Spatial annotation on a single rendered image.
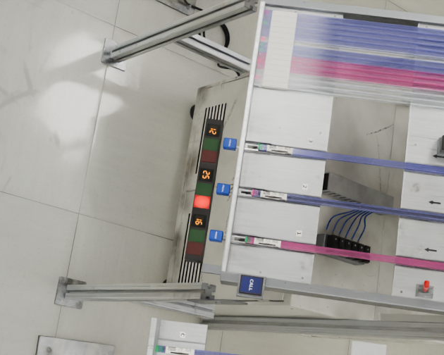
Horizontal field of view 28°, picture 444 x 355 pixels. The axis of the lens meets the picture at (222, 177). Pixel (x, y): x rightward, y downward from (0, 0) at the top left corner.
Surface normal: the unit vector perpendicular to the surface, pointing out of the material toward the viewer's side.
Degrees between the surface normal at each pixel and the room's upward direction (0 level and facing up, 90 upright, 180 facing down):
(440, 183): 42
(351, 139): 0
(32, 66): 0
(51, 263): 0
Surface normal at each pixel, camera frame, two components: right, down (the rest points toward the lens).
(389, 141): 0.63, -0.11
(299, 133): -0.04, -0.25
